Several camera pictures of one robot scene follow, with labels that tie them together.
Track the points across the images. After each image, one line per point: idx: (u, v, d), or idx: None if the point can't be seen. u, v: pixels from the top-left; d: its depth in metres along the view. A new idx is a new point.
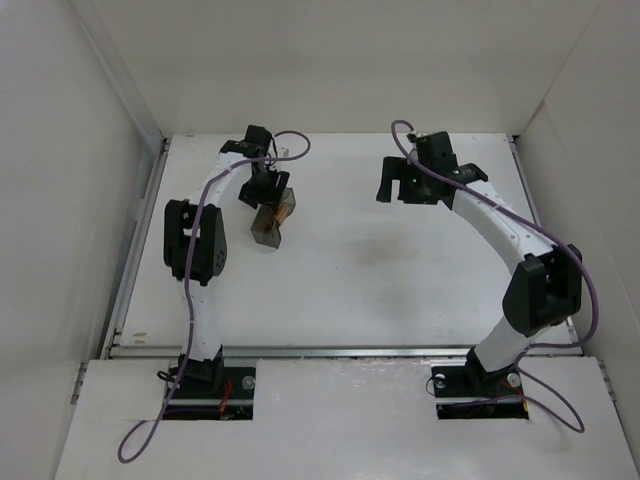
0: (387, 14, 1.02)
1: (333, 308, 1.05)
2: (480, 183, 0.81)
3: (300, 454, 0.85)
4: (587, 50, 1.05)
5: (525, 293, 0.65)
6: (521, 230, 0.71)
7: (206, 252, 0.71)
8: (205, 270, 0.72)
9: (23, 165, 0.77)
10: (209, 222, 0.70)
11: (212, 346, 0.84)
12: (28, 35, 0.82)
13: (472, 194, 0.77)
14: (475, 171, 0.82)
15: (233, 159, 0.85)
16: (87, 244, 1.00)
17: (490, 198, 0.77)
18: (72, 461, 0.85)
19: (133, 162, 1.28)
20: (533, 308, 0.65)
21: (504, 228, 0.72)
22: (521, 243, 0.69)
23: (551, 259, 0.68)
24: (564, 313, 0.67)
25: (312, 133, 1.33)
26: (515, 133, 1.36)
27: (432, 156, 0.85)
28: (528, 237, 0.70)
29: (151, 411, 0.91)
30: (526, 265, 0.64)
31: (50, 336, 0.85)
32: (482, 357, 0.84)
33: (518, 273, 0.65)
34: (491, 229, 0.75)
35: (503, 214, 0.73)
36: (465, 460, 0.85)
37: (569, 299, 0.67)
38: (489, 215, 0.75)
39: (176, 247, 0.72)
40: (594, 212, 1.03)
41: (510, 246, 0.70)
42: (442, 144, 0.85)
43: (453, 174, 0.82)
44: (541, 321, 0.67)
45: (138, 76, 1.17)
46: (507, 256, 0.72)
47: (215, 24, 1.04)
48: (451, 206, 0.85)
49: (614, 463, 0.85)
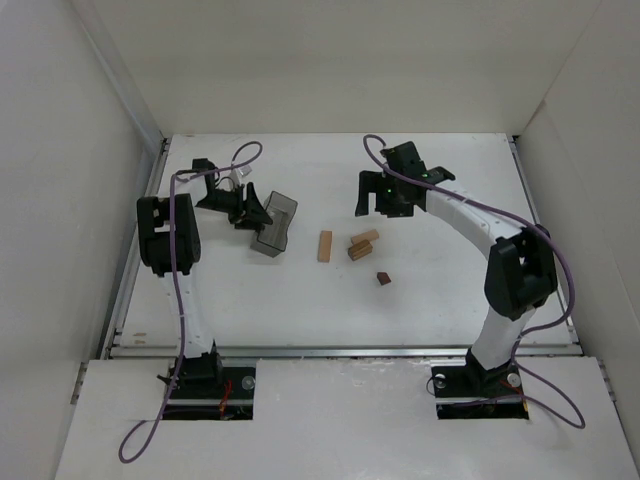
0: (387, 14, 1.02)
1: (333, 308, 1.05)
2: (448, 182, 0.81)
3: (300, 454, 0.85)
4: (587, 51, 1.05)
5: (502, 275, 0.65)
6: (490, 217, 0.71)
7: (185, 238, 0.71)
8: (186, 260, 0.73)
9: (22, 166, 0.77)
10: (184, 207, 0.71)
11: (207, 337, 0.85)
12: (28, 35, 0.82)
13: (441, 192, 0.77)
14: (443, 172, 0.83)
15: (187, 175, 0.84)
16: (87, 245, 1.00)
17: (458, 192, 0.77)
18: (72, 461, 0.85)
19: (133, 161, 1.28)
20: (513, 287, 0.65)
21: (475, 219, 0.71)
22: (491, 230, 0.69)
23: (523, 241, 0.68)
24: (544, 292, 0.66)
25: (313, 133, 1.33)
26: (515, 133, 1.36)
27: (401, 165, 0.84)
28: (497, 223, 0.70)
29: (151, 412, 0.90)
30: (499, 248, 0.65)
31: (51, 337, 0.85)
32: (480, 353, 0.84)
33: (492, 256, 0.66)
34: (463, 223, 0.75)
35: (473, 205, 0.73)
36: (465, 459, 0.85)
37: (545, 277, 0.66)
38: (458, 209, 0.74)
39: (152, 240, 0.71)
40: (595, 212, 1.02)
41: (482, 234, 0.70)
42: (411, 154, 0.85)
43: (423, 178, 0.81)
44: (524, 300, 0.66)
45: (138, 77, 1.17)
46: (482, 246, 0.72)
47: (215, 24, 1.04)
48: (425, 208, 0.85)
49: (614, 464, 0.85)
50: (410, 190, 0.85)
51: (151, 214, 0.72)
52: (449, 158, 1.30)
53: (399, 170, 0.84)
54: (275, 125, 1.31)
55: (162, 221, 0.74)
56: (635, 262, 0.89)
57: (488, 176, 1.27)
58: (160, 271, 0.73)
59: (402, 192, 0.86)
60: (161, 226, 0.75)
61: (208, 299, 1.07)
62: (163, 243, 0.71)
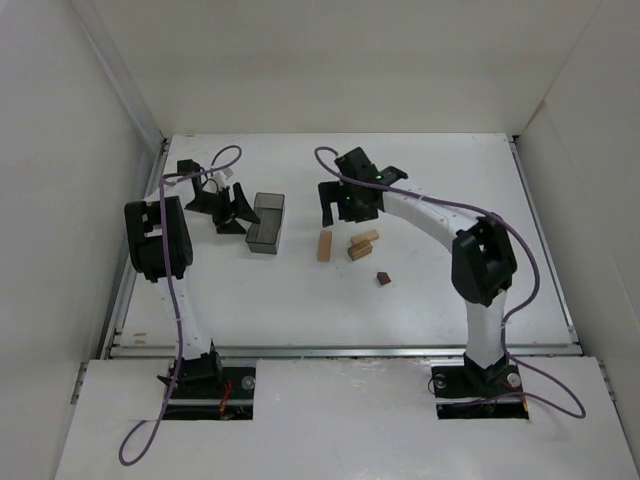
0: (387, 14, 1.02)
1: (333, 308, 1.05)
2: (402, 181, 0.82)
3: (300, 454, 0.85)
4: (587, 51, 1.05)
5: (467, 267, 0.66)
6: (447, 212, 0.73)
7: (177, 242, 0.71)
8: (179, 263, 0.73)
9: (22, 166, 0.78)
10: (175, 210, 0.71)
11: (205, 338, 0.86)
12: (27, 35, 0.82)
13: (397, 192, 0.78)
14: (395, 172, 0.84)
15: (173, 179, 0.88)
16: (87, 245, 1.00)
17: (413, 191, 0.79)
18: (72, 461, 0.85)
19: (133, 161, 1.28)
20: (478, 277, 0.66)
21: (432, 216, 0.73)
22: (449, 224, 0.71)
23: (481, 230, 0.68)
24: (505, 274, 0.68)
25: (313, 132, 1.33)
26: (515, 133, 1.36)
27: (354, 172, 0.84)
28: (454, 216, 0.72)
29: (151, 412, 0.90)
30: (461, 240, 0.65)
31: (51, 336, 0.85)
32: (473, 354, 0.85)
33: (455, 249, 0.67)
34: (422, 221, 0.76)
35: (429, 201, 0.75)
36: (465, 459, 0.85)
37: (505, 261, 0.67)
38: (416, 207, 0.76)
39: (142, 246, 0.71)
40: (595, 212, 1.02)
41: (442, 230, 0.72)
42: (360, 158, 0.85)
43: (377, 180, 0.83)
44: (490, 286, 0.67)
45: (138, 76, 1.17)
46: (444, 240, 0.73)
47: (215, 24, 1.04)
48: (384, 210, 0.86)
49: (614, 464, 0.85)
50: (367, 194, 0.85)
51: (141, 219, 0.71)
52: (449, 158, 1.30)
53: (352, 175, 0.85)
54: (276, 125, 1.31)
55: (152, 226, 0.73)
56: (635, 263, 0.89)
57: (488, 176, 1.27)
58: (153, 277, 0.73)
59: (361, 197, 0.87)
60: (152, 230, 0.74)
61: (208, 299, 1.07)
62: (154, 248, 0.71)
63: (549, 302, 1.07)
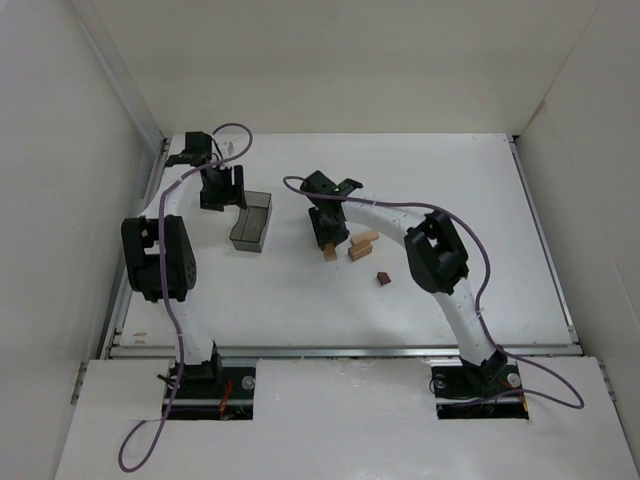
0: (387, 14, 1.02)
1: (332, 308, 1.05)
2: (357, 191, 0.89)
3: (300, 454, 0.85)
4: (587, 51, 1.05)
5: (420, 261, 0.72)
6: (398, 212, 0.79)
7: (177, 267, 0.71)
8: (179, 286, 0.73)
9: (22, 167, 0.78)
10: (174, 234, 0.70)
11: (205, 347, 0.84)
12: (27, 34, 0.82)
13: (353, 201, 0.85)
14: (352, 183, 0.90)
15: (180, 171, 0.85)
16: (87, 245, 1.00)
17: (367, 197, 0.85)
18: (73, 461, 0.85)
19: (133, 162, 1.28)
20: (432, 268, 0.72)
21: (385, 217, 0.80)
22: (401, 223, 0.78)
23: (430, 225, 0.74)
24: (457, 263, 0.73)
25: (314, 132, 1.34)
26: (515, 133, 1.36)
27: (313, 190, 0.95)
28: (404, 216, 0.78)
29: (152, 412, 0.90)
30: (411, 238, 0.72)
31: (51, 337, 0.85)
32: (467, 354, 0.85)
33: (408, 247, 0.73)
34: (378, 224, 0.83)
35: (381, 205, 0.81)
36: (466, 460, 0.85)
37: (456, 252, 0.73)
38: (370, 212, 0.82)
39: (141, 267, 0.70)
40: (595, 211, 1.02)
41: (395, 229, 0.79)
42: (319, 178, 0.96)
43: (336, 193, 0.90)
44: (445, 275, 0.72)
45: (138, 76, 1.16)
46: (398, 238, 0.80)
47: (215, 24, 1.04)
48: (345, 216, 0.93)
49: (614, 464, 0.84)
50: (330, 208, 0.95)
51: (140, 239, 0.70)
52: (449, 158, 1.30)
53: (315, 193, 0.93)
54: (276, 125, 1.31)
55: (152, 241, 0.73)
56: (634, 263, 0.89)
57: (488, 176, 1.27)
58: (152, 297, 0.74)
59: (326, 210, 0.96)
60: (151, 246, 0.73)
61: (208, 299, 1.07)
62: (154, 271, 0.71)
63: (548, 301, 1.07)
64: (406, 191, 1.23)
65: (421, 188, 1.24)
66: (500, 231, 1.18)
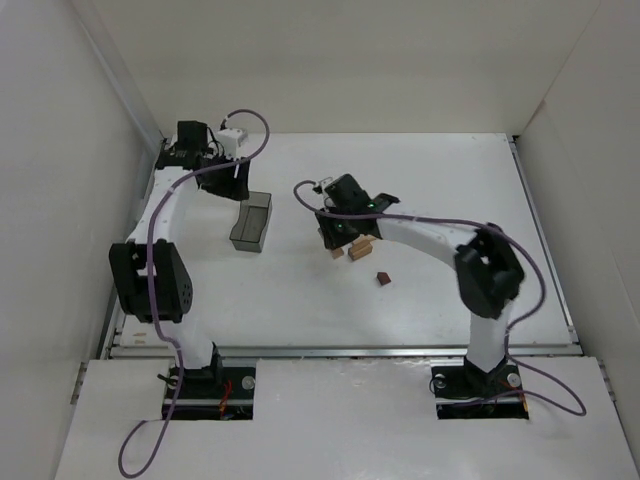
0: (387, 14, 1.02)
1: (332, 308, 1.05)
2: (395, 205, 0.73)
3: (300, 454, 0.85)
4: (587, 51, 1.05)
5: (473, 283, 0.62)
6: (442, 228, 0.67)
7: (169, 295, 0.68)
8: (173, 311, 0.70)
9: (22, 167, 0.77)
10: (165, 262, 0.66)
11: (204, 350, 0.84)
12: (27, 34, 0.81)
13: (388, 217, 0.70)
14: (387, 198, 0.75)
15: (173, 176, 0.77)
16: (87, 245, 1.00)
17: (406, 212, 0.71)
18: (73, 462, 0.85)
19: (133, 161, 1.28)
20: (487, 291, 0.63)
21: (429, 233, 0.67)
22: (447, 239, 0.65)
23: (480, 242, 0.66)
24: (514, 284, 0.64)
25: (314, 132, 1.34)
26: (515, 133, 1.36)
27: (345, 201, 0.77)
28: (451, 231, 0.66)
29: (152, 412, 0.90)
30: (462, 256, 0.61)
31: (51, 337, 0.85)
32: (478, 359, 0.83)
33: (458, 267, 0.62)
34: (419, 242, 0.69)
35: (423, 220, 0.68)
36: (466, 460, 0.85)
37: (513, 270, 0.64)
38: (411, 228, 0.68)
39: (132, 294, 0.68)
40: (595, 210, 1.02)
41: (442, 247, 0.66)
42: (351, 183, 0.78)
43: (369, 208, 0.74)
44: (500, 298, 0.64)
45: (138, 76, 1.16)
46: (444, 259, 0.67)
47: (215, 24, 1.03)
48: (378, 235, 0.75)
49: (614, 464, 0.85)
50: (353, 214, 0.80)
51: (129, 267, 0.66)
52: (449, 158, 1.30)
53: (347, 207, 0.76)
54: (277, 125, 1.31)
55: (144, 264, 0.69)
56: (635, 263, 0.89)
57: (488, 176, 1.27)
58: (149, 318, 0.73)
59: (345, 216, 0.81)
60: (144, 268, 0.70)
61: (208, 299, 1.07)
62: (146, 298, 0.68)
63: (548, 302, 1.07)
64: (407, 191, 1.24)
65: (421, 189, 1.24)
66: None
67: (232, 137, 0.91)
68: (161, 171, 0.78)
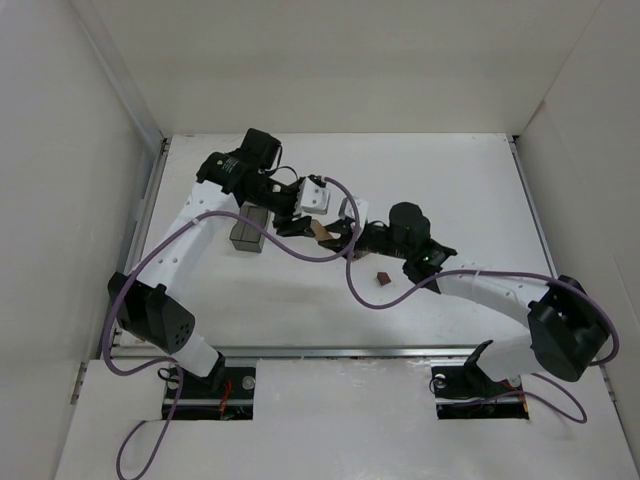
0: (386, 14, 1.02)
1: (332, 308, 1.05)
2: (452, 259, 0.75)
3: (299, 454, 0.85)
4: (587, 51, 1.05)
5: (553, 342, 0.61)
6: (511, 281, 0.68)
7: (160, 335, 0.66)
8: (168, 346, 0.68)
9: (21, 168, 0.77)
10: (155, 309, 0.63)
11: (207, 359, 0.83)
12: (26, 34, 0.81)
13: (451, 272, 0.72)
14: (443, 249, 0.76)
15: (204, 199, 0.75)
16: (87, 245, 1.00)
17: (466, 265, 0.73)
18: (72, 461, 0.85)
19: (133, 161, 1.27)
20: (566, 351, 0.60)
21: (496, 289, 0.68)
22: (518, 296, 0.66)
23: (554, 295, 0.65)
24: (595, 342, 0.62)
25: (314, 133, 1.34)
26: (515, 133, 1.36)
27: (413, 243, 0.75)
28: (521, 286, 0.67)
29: (152, 412, 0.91)
30: (538, 314, 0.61)
31: (50, 337, 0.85)
32: (495, 373, 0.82)
33: (535, 327, 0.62)
34: (484, 297, 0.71)
35: (486, 274, 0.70)
36: (465, 460, 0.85)
37: (594, 326, 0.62)
38: (475, 283, 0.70)
39: (129, 322, 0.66)
40: (594, 209, 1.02)
41: (511, 303, 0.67)
42: (423, 229, 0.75)
43: (425, 261, 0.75)
44: (582, 358, 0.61)
45: (138, 77, 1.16)
46: (515, 315, 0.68)
47: (215, 25, 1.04)
48: (438, 289, 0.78)
49: (614, 464, 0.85)
50: (380, 242, 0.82)
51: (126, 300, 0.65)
52: (449, 158, 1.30)
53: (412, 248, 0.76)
54: (276, 125, 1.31)
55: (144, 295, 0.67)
56: (635, 263, 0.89)
57: (488, 176, 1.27)
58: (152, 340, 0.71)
59: (369, 243, 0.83)
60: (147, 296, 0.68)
61: (208, 300, 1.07)
62: (140, 329, 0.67)
63: None
64: (407, 191, 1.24)
65: (421, 189, 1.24)
66: (500, 231, 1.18)
67: (302, 205, 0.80)
68: (196, 194, 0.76)
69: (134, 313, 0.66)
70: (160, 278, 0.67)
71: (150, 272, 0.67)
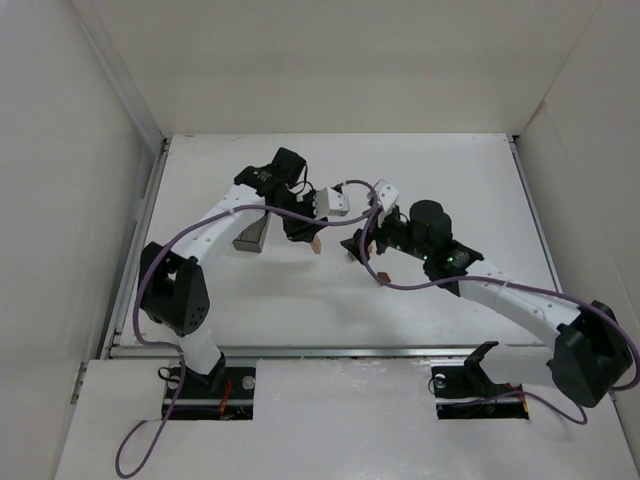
0: (386, 14, 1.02)
1: (333, 308, 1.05)
2: (478, 264, 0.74)
3: (299, 453, 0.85)
4: (588, 51, 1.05)
5: (576, 369, 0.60)
6: (541, 300, 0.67)
7: (178, 307, 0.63)
8: (181, 325, 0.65)
9: (20, 167, 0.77)
10: (184, 277, 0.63)
11: (206, 361, 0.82)
12: (26, 34, 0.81)
13: (477, 279, 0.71)
14: (467, 251, 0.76)
15: (242, 198, 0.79)
16: (86, 245, 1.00)
17: (493, 274, 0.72)
18: (71, 462, 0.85)
19: (133, 161, 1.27)
20: (589, 380, 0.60)
21: (525, 304, 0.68)
22: (547, 315, 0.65)
23: (583, 320, 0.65)
24: (618, 371, 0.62)
25: (313, 132, 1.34)
26: (515, 133, 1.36)
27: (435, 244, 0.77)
28: (550, 306, 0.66)
29: (152, 412, 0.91)
30: (566, 340, 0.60)
31: (50, 338, 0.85)
32: (504, 375, 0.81)
33: (561, 350, 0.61)
34: (510, 308, 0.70)
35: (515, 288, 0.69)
36: (465, 460, 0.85)
37: (619, 355, 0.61)
38: (501, 295, 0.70)
39: (148, 295, 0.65)
40: (595, 210, 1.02)
41: (538, 322, 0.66)
42: (444, 228, 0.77)
43: (449, 261, 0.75)
44: (603, 387, 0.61)
45: (137, 77, 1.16)
46: (538, 332, 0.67)
47: (215, 25, 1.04)
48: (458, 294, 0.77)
49: (614, 464, 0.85)
50: (401, 237, 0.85)
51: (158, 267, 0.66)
52: (449, 158, 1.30)
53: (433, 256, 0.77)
54: (276, 125, 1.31)
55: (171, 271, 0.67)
56: (635, 263, 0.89)
57: (488, 176, 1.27)
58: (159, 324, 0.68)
59: (391, 235, 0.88)
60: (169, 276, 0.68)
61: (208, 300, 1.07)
62: (159, 302, 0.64)
63: None
64: (407, 191, 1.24)
65: (421, 188, 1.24)
66: (500, 231, 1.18)
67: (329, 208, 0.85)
68: (232, 194, 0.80)
69: (158, 288, 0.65)
70: (194, 251, 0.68)
71: (185, 247, 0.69)
